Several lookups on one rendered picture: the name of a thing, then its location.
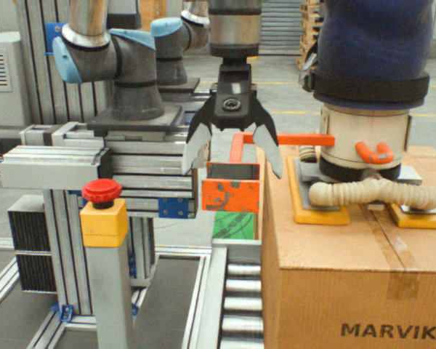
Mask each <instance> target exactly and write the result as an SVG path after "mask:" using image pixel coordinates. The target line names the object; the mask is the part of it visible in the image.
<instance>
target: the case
mask: <svg viewBox="0 0 436 349"><path fill-rule="evenodd" d="M280 152H281V157H282V161H283V176H282V178H281V179H278V177H277V176H275V175H274V174H273V172H272V167H271V164H270V163H269V162H268V161H267V160H266V158H265V166H264V185H263V202H262V239H261V257H260V281H261V296H262V323H263V336H264V349H436V228H400V227H398V226H397V225H396V223H395V221H394V220H393V218H392V216H391V214H390V213H389V211H388V209H387V208H386V206H385V204H384V202H383V204H384V208H383V210H379V209H367V208H366V206H365V204H364V203H362V204H359V203H356V204H354V203H352V204H349V203H348V204H344V207H345V209H346V211H347V214H348V216H349V223H348V225H346V226H344V225H308V224H297V223H296V220H295V215H294V205H293V201H292V195H291V186H290V181H289V176H288V167H287V158H288V157H300V156H299V154H300V153H299V151H280ZM402 161H403V162H404V164H405V165H406V166H407V167H412V168H413V169H414V170H415V171H416V172H417V174H418V175H419V176H420V177H421V178H422V185H423V186H432V187H434V188H436V179H435V178H434V177H433V176H432V175H431V174H430V173H429V172H428V171H427V170H426V169H425V168H424V167H423V166H422V165H421V164H420V163H419V162H418V161H417V160H416V159H415V158H414V157H413V156H412V155H411V154H410V153H403V158H402Z"/></svg>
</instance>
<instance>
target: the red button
mask: <svg viewBox="0 0 436 349"><path fill-rule="evenodd" d="M121 193H122V188H121V184H120V183H118V182H117V181H115V180H111V179H98V180H93V181H91V182H88V183H87V184H86V185H85V186H84V187H83V188H82V194H83V197H84V198H85V199H87V200H89V201H91V202H92V206H93V207H94V208H95V209H109V208H111V207H112V206H114V199H116V198H117V197H118V196H120V195H121Z"/></svg>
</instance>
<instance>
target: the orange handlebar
mask: <svg viewBox="0 0 436 349"><path fill-rule="evenodd" d="M253 133H254V132H240V133H235V134H234V135H233V143H232V147H231V152H230V160H229V162H241V163H242V158H243V144H244V143H247V144H255V142H254V141H253V140H252V136H253ZM276 135H277V138H278V142H279V145H302V146H330V147H333V146H334V145H335V137H334V136H333V135H330V134H326V135H325V134H314V133H284V132H276ZM355 150H356V151H357V153H358V155H359V157H360V158H361V159H362V160H363V161H364V162H367V163H369V164H378V165H381V164H389V163H390V162H392V161H393V159H394V153H393V152H392V151H391V150H390V149H389V147H388V146H387V145H386V144H385V143H379V144H378V145H377V146H376V151H377V152H378V153H374V152H371V151H370V150H369V149H368V147H367V146H366V144H365V143H363V142H358V143H356V144H355Z"/></svg>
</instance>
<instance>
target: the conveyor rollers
mask: <svg viewBox="0 0 436 349"><path fill-rule="evenodd" d="M227 273H228V278H229V279H228V280H227V286H226V287H225V290H227V296H228V297H226V298H225V305H224V308H225V315H226V316H250V317H262V299H248V298H232V297H255V298H262V296H261V281H259V280H260V265H257V264H238V263H229V265H228V269H227ZM241 279H245V280H241ZM222 329H223V336H224V337H237V338H251V339H264V336H263V323H262V319H250V318H224V321H223V325H222ZM219 349H264V343H263V342H238V341H222V344H221V348H219Z"/></svg>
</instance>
